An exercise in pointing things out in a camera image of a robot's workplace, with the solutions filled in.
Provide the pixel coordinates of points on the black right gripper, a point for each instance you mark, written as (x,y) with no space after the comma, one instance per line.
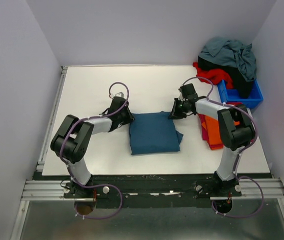
(175,114)

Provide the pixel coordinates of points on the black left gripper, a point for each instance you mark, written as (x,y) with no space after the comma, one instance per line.
(130,117)

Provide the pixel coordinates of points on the teal blue t-shirt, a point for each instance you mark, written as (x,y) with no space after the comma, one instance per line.
(153,133)

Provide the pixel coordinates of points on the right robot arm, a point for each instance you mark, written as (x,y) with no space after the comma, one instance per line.
(224,178)

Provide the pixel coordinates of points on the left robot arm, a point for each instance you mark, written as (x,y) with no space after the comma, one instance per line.
(72,138)

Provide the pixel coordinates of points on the magenta folded t-shirt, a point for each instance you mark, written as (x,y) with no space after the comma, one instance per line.
(227,121)

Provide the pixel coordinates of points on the orange folded t-shirt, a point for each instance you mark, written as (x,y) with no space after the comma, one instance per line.
(210,132)

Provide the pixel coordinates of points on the red t-shirt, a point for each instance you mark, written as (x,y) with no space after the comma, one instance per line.
(214,75)

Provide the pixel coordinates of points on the black t-shirt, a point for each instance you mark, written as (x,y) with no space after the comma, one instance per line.
(240,84)

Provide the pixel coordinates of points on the grey-teal crumpled t-shirt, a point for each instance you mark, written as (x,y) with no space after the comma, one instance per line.
(231,53)

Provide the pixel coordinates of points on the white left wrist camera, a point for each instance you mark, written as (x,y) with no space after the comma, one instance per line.
(119,94)

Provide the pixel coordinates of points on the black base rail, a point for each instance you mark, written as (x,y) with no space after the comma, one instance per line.
(153,191)

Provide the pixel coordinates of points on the aluminium frame extrusion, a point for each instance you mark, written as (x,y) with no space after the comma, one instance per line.
(51,190)

